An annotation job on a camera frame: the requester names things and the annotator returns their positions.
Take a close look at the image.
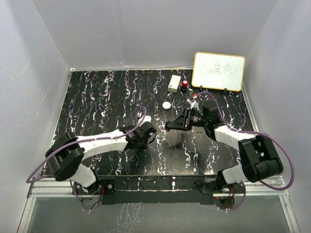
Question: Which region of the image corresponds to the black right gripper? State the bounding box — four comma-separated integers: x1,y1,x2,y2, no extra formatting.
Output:
169,107,208,131

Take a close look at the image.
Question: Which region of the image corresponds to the white earbud charging case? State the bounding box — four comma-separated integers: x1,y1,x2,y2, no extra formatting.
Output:
162,101,171,110

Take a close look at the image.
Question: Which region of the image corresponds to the black round earbud case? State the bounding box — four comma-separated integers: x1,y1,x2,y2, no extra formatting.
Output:
165,121,171,131

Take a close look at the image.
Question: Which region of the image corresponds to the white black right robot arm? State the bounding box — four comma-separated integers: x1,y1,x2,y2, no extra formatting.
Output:
165,104,283,193

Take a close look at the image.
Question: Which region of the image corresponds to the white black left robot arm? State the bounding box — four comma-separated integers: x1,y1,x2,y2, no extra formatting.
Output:
45,115,156,194

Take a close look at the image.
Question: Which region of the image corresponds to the red capped small bottle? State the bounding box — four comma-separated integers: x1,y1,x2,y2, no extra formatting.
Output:
180,80,188,93

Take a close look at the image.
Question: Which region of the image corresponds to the green white cardboard box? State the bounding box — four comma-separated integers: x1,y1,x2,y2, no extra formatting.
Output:
168,75,181,93

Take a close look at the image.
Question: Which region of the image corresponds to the yellow framed whiteboard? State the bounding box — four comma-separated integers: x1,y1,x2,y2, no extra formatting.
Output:
191,52,246,92

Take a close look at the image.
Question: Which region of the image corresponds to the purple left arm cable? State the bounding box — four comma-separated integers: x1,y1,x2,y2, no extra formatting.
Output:
26,106,149,213

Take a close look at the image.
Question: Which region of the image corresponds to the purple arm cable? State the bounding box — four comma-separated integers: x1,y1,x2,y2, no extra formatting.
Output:
193,91,295,213
26,106,149,213

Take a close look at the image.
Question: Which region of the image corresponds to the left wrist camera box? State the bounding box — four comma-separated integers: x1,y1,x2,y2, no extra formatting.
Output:
137,112,152,124

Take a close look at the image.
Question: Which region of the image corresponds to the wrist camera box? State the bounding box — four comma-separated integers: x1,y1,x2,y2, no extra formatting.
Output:
187,94,198,109
137,112,152,124

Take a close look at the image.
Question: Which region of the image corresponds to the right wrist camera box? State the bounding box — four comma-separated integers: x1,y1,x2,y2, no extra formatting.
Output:
187,94,198,109

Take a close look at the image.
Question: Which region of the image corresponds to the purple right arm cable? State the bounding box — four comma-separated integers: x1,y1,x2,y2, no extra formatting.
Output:
193,91,295,213

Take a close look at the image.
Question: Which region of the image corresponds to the aluminium frame rail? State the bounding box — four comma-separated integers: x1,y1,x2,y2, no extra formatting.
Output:
18,175,299,233

